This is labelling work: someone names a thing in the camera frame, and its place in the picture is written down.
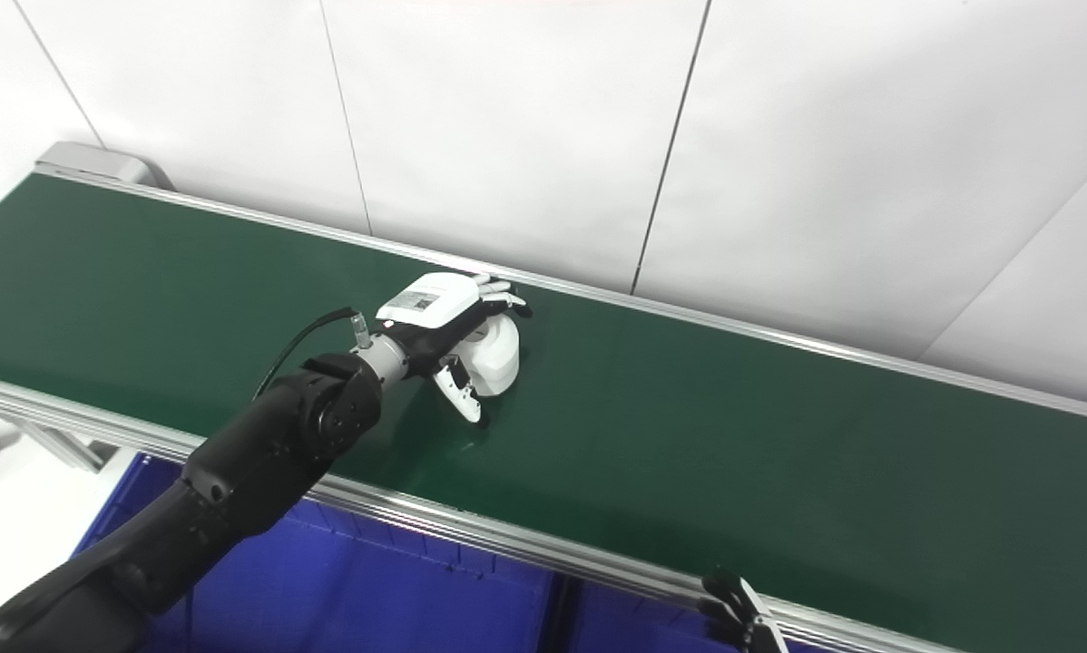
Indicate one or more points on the white cylindrical part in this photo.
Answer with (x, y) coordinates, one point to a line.
(496, 354)

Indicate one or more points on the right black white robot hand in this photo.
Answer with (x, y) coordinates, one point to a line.
(745, 617)

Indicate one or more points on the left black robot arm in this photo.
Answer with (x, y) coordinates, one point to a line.
(235, 472)

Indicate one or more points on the green conveyor belt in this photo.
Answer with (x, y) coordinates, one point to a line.
(734, 453)
(471, 531)

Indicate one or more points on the grey conveyor end cover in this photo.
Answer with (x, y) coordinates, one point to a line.
(112, 163)

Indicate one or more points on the blue plastic bin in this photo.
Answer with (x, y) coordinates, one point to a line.
(344, 580)
(634, 626)

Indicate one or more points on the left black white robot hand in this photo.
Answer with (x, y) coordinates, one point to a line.
(430, 313)

